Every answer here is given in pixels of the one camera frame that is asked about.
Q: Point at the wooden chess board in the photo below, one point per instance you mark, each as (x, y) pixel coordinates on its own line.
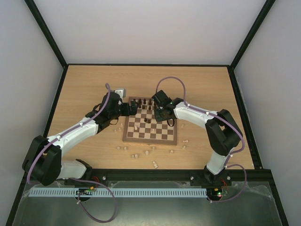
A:
(164, 134)

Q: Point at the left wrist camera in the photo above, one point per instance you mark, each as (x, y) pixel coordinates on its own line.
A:
(121, 92)

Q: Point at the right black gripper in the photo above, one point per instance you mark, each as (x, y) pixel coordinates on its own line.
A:
(160, 115)

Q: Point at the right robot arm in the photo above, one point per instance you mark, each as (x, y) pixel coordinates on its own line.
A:
(222, 131)

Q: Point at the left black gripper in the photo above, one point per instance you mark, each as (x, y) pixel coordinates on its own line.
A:
(133, 108)

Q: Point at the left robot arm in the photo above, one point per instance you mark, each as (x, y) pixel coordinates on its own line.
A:
(43, 162)

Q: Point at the white slotted cable duct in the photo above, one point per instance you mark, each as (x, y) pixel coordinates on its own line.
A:
(121, 192)

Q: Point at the black aluminium frame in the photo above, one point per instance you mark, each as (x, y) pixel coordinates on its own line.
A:
(258, 174)

